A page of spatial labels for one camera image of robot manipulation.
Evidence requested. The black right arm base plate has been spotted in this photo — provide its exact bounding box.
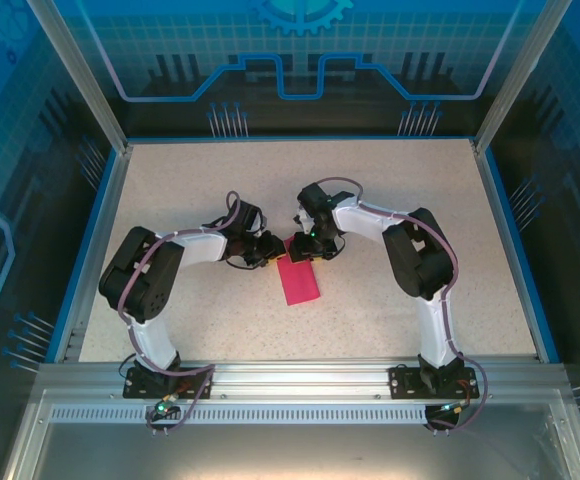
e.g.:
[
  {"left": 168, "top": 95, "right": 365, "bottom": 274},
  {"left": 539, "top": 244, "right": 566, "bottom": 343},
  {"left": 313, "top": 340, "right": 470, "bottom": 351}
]
[{"left": 388, "top": 364, "right": 477, "bottom": 400}]

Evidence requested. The pink cloth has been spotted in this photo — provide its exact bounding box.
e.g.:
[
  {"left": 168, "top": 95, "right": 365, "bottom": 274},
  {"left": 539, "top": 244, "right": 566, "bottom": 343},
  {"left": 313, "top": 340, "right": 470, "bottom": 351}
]
[{"left": 275, "top": 253, "right": 323, "bottom": 307}]

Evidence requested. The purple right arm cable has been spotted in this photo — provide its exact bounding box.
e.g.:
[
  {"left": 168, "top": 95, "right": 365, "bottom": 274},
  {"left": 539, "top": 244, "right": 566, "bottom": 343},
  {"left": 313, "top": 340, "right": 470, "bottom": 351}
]
[{"left": 317, "top": 177, "right": 489, "bottom": 434}]

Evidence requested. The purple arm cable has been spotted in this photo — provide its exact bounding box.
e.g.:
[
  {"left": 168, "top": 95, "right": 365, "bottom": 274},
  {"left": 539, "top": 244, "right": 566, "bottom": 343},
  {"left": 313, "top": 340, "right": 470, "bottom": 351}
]
[
  {"left": 317, "top": 177, "right": 489, "bottom": 434},
  {"left": 117, "top": 191, "right": 244, "bottom": 436}
]

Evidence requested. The aluminium and blue side rail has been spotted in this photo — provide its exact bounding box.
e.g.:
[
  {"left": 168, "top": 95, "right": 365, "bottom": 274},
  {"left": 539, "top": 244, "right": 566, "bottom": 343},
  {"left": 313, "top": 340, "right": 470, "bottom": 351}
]
[
  {"left": 44, "top": 144, "right": 134, "bottom": 364},
  {"left": 469, "top": 139, "right": 564, "bottom": 364}
]

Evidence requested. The slotted grey cable duct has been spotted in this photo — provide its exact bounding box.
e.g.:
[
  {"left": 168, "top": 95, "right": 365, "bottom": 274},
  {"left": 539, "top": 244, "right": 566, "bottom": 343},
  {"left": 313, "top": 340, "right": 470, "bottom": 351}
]
[{"left": 49, "top": 403, "right": 439, "bottom": 426}]

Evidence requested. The aluminium crossbeam rail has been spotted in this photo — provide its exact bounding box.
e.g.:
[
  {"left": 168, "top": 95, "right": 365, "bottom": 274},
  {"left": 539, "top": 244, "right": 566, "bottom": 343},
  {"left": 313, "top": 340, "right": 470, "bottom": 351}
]
[{"left": 37, "top": 357, "right": 569, "bottom": 401}]

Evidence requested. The grey metal tray panel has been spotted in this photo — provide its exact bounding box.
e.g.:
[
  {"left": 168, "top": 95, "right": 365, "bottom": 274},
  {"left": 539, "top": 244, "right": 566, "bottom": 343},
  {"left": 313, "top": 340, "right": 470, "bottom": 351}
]
[{"left": 0, "top": 389, "right": 580, "bottom": 480}]

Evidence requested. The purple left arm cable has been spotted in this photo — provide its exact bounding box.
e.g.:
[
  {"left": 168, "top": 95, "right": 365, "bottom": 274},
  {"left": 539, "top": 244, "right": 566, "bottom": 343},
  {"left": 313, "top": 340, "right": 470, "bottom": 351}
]
[{"left": 117, "top": 191, "right": 244, "bottom": 436}]

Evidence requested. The aluminium upright post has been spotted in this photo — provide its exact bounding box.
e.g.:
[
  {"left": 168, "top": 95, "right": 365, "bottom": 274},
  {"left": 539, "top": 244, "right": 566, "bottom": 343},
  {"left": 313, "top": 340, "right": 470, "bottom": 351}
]
[
  {"left": 472, "top": 0, "right": 574, "bottom": 156},
  {"left": 24, "top": 0, "right": 134, "bottom": 156}
]

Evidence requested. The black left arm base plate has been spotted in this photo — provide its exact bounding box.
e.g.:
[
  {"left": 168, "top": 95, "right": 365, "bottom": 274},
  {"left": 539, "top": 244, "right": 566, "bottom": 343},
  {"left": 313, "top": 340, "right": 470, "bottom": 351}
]
[{"left": 122, "top": 366, "right": 216, "bottom": 400}]

